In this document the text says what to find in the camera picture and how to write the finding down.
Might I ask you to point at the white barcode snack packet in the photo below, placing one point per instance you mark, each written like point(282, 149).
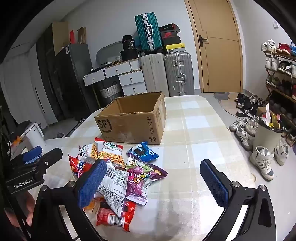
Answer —
point(115, 185)

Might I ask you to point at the brown paper bag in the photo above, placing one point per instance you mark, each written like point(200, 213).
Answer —
point(81, 36)

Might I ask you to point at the clear cracker packet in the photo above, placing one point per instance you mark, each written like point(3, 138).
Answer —
point(92, 205)

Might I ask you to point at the cardboard sheet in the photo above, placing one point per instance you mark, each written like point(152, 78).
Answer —
point(60, 37)

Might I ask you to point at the white drawer unit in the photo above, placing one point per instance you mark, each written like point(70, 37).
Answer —
point(133, 83)

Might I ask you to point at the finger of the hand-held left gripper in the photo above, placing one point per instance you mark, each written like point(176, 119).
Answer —
point(51, 155)
point(32, 154)

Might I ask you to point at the white wardrobe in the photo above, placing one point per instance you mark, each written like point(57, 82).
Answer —
point(30, 92)

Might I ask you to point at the white pedal bin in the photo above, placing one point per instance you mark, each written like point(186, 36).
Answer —
point(34, 136)

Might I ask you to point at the blue cookie packet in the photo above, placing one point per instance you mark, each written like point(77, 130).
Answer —
point(142, 151)

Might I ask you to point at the person's left hand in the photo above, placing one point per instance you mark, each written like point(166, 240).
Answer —
point(29, 208)

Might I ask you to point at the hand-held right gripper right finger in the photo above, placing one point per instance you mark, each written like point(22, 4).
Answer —
point(215, 183)

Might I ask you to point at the black bag with tag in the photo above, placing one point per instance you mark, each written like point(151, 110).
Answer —
point(129, 46)

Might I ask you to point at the white noodle snack packet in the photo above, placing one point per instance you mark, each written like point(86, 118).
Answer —
point(111, 155)
point(89, 150)

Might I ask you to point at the teal suitcase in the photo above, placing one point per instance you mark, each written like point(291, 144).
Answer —
point(146, 32)

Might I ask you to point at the wall switch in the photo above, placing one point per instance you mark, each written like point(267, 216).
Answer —
point(275, 24)

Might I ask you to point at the purple candy packet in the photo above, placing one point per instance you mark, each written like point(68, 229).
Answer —
point(138, 178)

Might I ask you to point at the black cabinet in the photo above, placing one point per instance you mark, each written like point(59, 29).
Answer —
point(69, 81)

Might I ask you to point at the beige suitcase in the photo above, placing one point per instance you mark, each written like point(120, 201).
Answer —
point(153, 74)

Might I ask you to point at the yellow black shoe box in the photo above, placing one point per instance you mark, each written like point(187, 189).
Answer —
point(175, 48)

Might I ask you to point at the wooden door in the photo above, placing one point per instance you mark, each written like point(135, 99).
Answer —
point(219, 58)

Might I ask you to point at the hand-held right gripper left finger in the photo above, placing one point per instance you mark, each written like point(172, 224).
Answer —
point(92, 183)

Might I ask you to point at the group of sneakers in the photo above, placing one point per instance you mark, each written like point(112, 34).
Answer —
point(245, 129)

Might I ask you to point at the grey door mat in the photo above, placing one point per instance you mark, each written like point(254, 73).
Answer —
point(227, 103)

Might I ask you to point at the patterned rug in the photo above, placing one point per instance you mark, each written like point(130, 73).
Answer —
point(76, 127)

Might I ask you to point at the red paper bag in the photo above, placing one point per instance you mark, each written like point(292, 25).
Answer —
point(72, 37)

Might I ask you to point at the grey suitcase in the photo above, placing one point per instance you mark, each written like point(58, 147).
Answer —
point(179, 74)

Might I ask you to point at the white desk drawers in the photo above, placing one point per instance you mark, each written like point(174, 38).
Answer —
point(115, 69)

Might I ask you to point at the grey plastic tub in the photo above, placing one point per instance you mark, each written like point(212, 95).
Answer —
point(108, 52)

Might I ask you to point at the wooden shoe rack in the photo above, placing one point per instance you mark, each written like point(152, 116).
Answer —
point(284, 76)

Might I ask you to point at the black red shoe box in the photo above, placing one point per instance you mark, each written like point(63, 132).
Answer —
point(171, 38)

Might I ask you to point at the red cookie packet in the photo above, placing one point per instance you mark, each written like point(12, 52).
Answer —
point(113, 220)

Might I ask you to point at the woven laundry basket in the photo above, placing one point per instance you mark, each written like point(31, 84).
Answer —
point(109, 92)

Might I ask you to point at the small cardboard box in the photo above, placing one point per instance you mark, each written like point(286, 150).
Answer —
point(262, 111)

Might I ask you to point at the red blue snack packet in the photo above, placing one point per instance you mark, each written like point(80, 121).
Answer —
point(77, 168)

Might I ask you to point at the beige trash bin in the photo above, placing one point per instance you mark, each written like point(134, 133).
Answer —
point(268, 139)

